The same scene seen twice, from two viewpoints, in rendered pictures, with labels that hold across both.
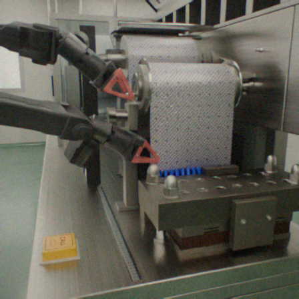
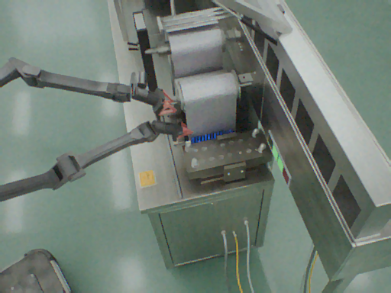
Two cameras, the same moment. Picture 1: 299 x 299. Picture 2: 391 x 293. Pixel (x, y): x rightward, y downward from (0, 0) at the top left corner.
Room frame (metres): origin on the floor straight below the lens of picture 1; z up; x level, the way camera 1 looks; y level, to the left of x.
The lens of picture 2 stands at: (-0.39, -0.20, 2.49)
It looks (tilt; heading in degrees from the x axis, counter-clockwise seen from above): 53 degrees down; 8
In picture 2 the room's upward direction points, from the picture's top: 6 degrees counter-clockwise
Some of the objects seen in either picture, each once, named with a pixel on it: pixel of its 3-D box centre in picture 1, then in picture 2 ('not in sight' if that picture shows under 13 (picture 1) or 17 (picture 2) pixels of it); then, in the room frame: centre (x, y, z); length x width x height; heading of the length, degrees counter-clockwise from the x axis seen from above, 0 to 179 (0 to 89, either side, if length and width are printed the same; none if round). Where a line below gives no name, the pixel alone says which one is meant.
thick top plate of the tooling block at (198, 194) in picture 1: (225, 193); (226, 153); (0.71, -0.19, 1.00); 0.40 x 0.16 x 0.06; 106
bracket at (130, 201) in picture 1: (125, 157); (175, 122); (0.86, 0.07, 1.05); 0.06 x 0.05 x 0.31; 106
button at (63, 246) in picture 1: (59, 246); (147, 178); (0.62, 0.20, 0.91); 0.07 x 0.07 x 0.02; 16
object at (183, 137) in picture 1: (192, 141); (211, 121); (0.81, -0.12, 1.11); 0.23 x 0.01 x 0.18; 106
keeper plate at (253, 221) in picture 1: (253, 223); (234, 172); (0.63, -0.23, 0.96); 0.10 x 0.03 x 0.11; 106
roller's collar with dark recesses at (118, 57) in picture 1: (115, 59); (163, 48); (1.07, 0.11, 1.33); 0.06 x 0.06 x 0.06; 16
